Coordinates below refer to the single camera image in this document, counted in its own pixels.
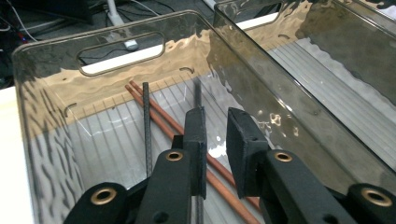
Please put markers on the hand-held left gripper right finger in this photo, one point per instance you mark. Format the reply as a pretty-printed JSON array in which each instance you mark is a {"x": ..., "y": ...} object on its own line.
[{"x": 246, "y": 149}]

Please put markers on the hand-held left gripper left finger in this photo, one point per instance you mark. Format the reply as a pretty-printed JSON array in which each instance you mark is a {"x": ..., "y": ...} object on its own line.
[{"x": 196, "y": 140}]

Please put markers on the black chopstick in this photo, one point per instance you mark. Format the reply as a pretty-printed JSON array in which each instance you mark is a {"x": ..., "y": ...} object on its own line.
[
  {"x": 197, "y": 93},
  {"x": 147, "y": 124}
]

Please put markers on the translucent brown plastic bin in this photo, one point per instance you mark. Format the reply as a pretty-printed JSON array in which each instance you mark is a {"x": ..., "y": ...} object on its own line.
[
  {"x": 109, "y": 140},
  {"x": 327, "y": 77}
]

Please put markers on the white desk frame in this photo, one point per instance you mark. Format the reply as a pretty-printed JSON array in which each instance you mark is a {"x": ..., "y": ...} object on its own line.
[{"x": 113, "y": 12}]

